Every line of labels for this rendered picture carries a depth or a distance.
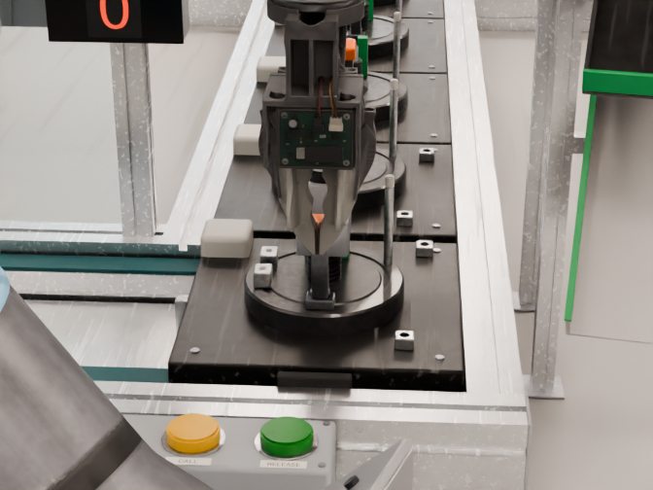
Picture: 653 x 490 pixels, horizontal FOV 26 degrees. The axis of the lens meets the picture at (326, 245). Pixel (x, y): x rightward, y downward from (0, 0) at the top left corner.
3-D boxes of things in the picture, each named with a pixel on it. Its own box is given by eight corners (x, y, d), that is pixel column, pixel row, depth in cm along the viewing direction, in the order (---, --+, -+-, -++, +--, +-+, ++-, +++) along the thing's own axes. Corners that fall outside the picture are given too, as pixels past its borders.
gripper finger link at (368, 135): (314, 199, 110) (314, 94, 107) (316, 191, 112) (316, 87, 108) (374, 201, 110) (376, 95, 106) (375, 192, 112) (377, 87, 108)
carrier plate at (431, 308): (463, 393, 114) (464, 369, 113) (167, 383, 115) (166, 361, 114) (457, 261, 135) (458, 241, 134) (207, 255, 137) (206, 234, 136)
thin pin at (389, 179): (392, 265, 126) (394, 177, 122) (383, 265, 126) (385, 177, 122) (392, 262, 126) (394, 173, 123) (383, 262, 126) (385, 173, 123)
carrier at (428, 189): (456, 254, 137) (462, 133, 131) (209, 248, 138) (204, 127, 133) (451, 160, 159) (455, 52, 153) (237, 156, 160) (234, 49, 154)
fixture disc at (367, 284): (402, 338, 118) (403, 318, 117) (235, 333, 118) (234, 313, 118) (404, 264, 130) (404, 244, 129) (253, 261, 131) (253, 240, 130)
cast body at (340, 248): (348, 258, 119) (348, 181, 116) (295, 257, 119) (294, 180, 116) (352, 217, 127) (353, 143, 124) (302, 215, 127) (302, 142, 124)
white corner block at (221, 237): (249, 277, 132) (248, 238, 131) (200, 276, 133) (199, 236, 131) (254, 256, 137) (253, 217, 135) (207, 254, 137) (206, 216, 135)
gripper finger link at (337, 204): (313, 279, 109) (313, 168, 105) (318, 246, 114) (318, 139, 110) (354, 280, 109) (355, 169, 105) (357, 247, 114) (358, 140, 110)
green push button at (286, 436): (311, 468, 104) (311, 444, 103) (257, 466, 104) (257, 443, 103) (315, 437, 108) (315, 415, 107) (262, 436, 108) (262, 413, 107)
